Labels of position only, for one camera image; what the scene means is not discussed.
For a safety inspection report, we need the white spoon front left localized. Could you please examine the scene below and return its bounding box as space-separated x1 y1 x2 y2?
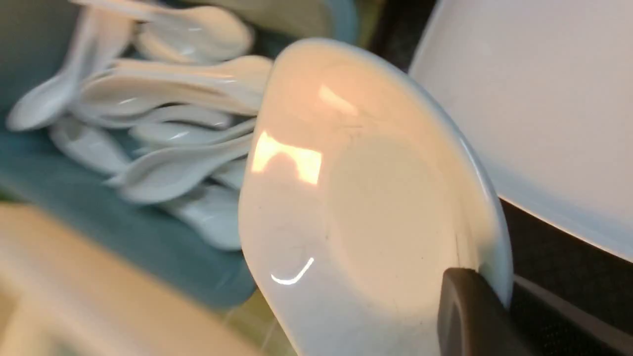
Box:
158 185 242 252

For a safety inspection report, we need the white ceramic soup spoon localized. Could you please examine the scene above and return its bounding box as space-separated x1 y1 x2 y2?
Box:
104 133 254 205

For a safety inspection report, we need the white bowl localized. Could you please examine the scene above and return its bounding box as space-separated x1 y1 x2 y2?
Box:
239 38 513 356

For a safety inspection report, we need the white square rice plate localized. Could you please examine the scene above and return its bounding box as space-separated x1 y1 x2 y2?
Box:
409 0 633 261

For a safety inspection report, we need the large white plastic tub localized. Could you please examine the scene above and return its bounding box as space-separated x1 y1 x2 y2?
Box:
1 203 262 356

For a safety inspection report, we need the white spoon top of bin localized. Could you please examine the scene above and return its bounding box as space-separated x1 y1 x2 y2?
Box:
74 0 255 65

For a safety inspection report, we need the teal plastic spoon bin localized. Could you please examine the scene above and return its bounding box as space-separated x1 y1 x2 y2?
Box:
0 0 359 311

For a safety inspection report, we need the white spoon far left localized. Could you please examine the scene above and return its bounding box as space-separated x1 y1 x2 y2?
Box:
49 116 131 177

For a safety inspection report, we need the green checkered tablecloth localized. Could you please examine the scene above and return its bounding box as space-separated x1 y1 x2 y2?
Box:
220 289 297 356

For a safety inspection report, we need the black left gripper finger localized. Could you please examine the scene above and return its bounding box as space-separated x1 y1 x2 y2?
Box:
437 268 535 356

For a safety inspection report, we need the white spoon right upright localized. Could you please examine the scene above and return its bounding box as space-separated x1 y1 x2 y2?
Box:
5 6 135 132

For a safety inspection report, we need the white spoon centre large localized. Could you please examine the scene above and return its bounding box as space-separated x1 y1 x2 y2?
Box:
77 55 273 116

